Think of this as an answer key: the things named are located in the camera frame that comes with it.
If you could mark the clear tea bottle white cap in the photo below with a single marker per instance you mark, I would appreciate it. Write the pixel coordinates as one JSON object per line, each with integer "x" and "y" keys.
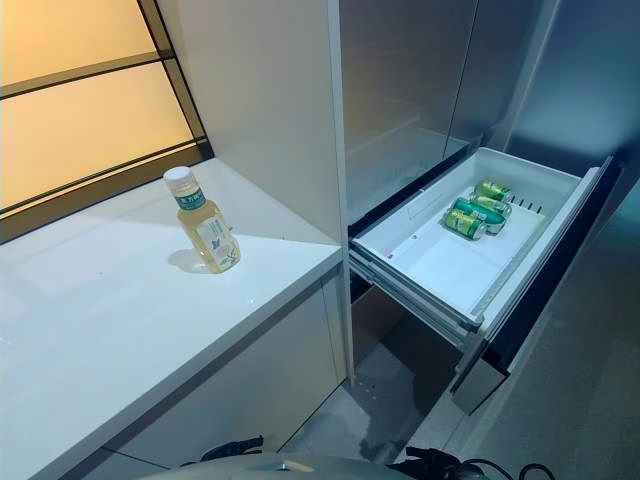
{"x": 207, "y": 235}

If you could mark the white fridge drawer steel front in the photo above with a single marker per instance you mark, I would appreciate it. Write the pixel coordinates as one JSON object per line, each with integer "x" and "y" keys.
{"x": 435, "y": 260}

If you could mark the stainless steel fridge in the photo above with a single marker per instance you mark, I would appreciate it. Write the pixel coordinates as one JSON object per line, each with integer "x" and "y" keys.
{"x": 400, "y": 100}

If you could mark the brown cardboard box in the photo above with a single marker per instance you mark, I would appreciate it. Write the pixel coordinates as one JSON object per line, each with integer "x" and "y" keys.
{"x": 375, "y": 320}

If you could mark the light green drink can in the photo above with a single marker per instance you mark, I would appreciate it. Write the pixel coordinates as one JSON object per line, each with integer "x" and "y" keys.
{"x": 490, "y": 189}
{"x": 492, "y": 204}
{"x": 460, "y": 222}

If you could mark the dark green drink can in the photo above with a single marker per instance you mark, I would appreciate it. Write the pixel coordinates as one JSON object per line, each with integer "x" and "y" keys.
{"x": 467, "y": 207}

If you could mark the tall white cabinet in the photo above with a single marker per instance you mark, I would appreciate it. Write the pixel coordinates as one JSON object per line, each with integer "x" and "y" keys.
{"x": 260, "y": 100}

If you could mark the grey robot torso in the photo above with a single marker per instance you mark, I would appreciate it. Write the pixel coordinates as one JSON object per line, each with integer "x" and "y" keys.
{"x": 280, "y": 472}

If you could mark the backlit orange panel black frame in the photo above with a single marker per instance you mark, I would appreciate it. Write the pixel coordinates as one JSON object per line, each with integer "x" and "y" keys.
{"x": 75, "y": 125}

